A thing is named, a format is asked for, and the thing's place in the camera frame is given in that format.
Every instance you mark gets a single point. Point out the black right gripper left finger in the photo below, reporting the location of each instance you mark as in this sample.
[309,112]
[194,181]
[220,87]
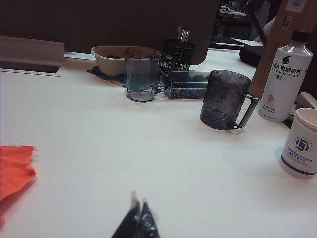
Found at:
[127,223]

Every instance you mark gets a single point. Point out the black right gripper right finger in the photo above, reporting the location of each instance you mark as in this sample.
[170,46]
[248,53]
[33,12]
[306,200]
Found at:
[147,223]

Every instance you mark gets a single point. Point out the orange microfiber cloth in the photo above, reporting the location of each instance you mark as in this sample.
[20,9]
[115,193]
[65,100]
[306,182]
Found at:
[13,171]

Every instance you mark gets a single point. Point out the clear dotted plastic box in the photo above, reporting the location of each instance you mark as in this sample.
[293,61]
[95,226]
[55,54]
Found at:
[184,89]

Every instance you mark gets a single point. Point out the transparent blue plastic cup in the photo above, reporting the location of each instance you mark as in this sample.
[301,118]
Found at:
[142,74]

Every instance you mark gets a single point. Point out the green round object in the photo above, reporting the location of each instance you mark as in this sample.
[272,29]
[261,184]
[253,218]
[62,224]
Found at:
[199,81]

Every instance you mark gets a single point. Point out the white paper bowl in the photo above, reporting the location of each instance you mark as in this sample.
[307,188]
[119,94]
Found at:
[110,62]

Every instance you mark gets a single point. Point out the black mesh pen holder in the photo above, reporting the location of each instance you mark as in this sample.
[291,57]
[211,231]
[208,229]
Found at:
[179,55]

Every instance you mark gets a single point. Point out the white printed paper cup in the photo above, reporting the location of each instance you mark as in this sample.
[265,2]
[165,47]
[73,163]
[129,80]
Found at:
[301,146]

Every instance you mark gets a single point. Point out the white labelled drink bottle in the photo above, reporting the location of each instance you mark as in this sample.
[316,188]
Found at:
[282,81]

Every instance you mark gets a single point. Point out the black zipper pouch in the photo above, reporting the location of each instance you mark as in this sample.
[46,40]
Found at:
[251,57]

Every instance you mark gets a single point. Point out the brown desk divider panel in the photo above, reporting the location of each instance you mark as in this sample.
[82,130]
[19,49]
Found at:
[99,22]

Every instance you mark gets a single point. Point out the white flat paper sheet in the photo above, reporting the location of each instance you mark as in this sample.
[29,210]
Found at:
[247,42]

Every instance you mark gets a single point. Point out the brown cardboard box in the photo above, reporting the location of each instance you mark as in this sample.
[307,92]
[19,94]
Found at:
[278,39]

